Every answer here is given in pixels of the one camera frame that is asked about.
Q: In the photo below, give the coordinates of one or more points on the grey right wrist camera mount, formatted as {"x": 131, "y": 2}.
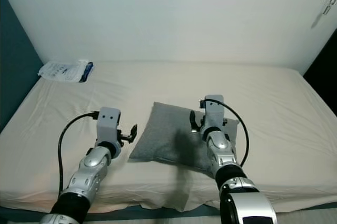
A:
{"x": 213, "y": 112}

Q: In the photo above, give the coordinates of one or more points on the bed with cream sheet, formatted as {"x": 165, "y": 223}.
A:
{"x": 189, "y": 81}

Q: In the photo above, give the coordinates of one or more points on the grey fabric pillow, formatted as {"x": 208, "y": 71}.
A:
{"x": 163, "y": 134}

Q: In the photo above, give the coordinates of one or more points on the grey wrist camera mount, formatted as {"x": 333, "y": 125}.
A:
{"x": 108, "y": 123}
{"x": 213, "y": 112}

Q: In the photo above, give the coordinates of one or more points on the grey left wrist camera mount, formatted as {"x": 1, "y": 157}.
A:
{"x": 108, "y": 123}

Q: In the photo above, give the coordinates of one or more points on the black furniture panel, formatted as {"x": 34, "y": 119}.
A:
{"x": 324, "y": 76}

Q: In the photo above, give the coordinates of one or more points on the white and blue plastic package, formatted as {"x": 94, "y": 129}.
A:
{"x": 63, "y": 70}

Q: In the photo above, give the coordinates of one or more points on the metal wall hook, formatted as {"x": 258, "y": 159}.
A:
{"x": 330, "y": 3}

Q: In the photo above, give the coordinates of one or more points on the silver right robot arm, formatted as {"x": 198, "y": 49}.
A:
{"x": 224, "y": 155}

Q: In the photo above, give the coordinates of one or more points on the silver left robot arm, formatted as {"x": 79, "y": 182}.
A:
{"x": 92, "y": 171}

